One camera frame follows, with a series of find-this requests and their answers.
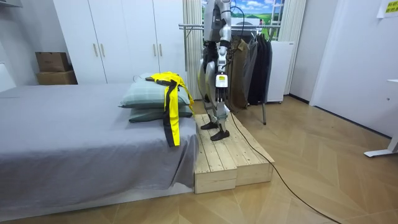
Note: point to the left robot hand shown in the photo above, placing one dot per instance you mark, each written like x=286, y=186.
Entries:
x=221, y=81

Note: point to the yellow and black garment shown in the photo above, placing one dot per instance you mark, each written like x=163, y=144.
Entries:
x=173, y=105

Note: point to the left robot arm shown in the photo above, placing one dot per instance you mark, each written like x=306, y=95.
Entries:
x=224, y=34

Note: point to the robot legs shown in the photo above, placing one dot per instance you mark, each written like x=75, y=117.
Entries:
x=209, y=77

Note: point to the olive brown hanging garment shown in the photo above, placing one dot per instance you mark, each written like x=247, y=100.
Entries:
x=237, y=74

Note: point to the grey hanging garment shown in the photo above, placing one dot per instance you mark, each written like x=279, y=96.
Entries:
x=250, y=68

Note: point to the black hanging garment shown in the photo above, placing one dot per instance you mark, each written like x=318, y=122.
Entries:
x=261, y=71

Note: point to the white low cabinet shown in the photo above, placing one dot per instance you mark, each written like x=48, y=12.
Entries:
x=281, y=71

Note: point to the metal clothes rack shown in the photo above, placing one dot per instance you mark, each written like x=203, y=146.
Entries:
x=192, y=27

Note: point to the robot body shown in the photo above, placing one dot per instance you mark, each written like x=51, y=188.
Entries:
x=214, y=18

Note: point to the wooden plank platform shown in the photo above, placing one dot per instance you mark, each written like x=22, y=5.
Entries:
x=248, y=155
x=214, y=155

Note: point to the dark green pillow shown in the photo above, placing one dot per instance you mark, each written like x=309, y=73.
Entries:
x=146, y=114

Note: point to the white wardrobe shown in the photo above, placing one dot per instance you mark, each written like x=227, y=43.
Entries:
x=124, y=37

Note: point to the grey bed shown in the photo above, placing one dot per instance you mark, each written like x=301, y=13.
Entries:
x=77, y=133

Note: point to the light brown cardboard box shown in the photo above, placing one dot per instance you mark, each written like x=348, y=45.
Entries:
x=56, y=77

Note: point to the dark brown cardboard box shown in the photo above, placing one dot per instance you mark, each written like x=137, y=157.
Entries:
x=52, y=61

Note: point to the landscape wall poster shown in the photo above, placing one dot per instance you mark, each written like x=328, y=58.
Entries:
x=258, y=9

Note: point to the white paper wall sign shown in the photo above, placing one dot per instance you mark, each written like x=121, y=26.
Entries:
x=388, y=7

